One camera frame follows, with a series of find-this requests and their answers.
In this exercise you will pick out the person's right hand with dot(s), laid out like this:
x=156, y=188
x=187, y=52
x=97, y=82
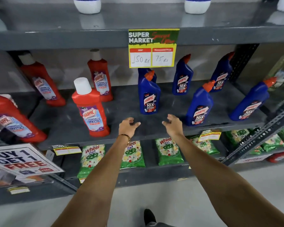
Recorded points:
x=174, y=127

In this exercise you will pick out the person's left hand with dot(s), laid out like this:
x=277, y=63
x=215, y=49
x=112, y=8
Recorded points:
x=127, y=128

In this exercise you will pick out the person's right thumb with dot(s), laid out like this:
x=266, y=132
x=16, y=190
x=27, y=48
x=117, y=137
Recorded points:
x=166, y=124

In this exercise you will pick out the person's left thumb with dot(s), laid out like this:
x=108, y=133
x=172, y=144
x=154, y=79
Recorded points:
x=135, y=126

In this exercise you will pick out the person's right forearm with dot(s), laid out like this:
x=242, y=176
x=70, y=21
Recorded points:
x=217, y=184

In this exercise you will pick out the person's left forearm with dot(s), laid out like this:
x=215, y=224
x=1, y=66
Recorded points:
x=98, y=184

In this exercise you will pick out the row of green detergent packets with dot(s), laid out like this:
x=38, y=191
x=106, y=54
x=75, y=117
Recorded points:
x=169, y=151

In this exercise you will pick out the group of blue cleaner bottles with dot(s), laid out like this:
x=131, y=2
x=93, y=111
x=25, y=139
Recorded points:
x=148, y=96

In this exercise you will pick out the small yellow price tag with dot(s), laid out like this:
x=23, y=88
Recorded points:
x=209, y=134
x=66, y=150
x=18, y=190

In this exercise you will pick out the red bathroom cleaner bottle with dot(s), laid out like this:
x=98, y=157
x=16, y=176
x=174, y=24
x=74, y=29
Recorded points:
x=42, y=83
x=92, y=111
x=9, y=99
x=100, y=77
x=13, y=122

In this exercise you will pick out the yellow green price sign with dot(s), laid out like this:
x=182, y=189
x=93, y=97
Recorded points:
x=152, y=48

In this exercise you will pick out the person's black shoe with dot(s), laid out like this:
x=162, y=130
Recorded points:
x=149, y=217

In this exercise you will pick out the white shelf label strip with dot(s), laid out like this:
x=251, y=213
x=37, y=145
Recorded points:
x=253, y=159

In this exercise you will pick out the grey metal shelf rack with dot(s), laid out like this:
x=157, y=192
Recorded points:
x=61, y=37

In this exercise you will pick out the white promotion sign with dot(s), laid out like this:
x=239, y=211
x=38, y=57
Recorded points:
x=22, y=160

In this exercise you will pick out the red packet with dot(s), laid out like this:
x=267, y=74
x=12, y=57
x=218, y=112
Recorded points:
x=279, y=156

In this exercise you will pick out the clear greenish bottle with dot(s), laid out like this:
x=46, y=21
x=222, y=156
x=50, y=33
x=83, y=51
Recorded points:
x=282, y=68

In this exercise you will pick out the orange white product packets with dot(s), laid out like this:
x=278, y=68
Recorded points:
x=7, y=178

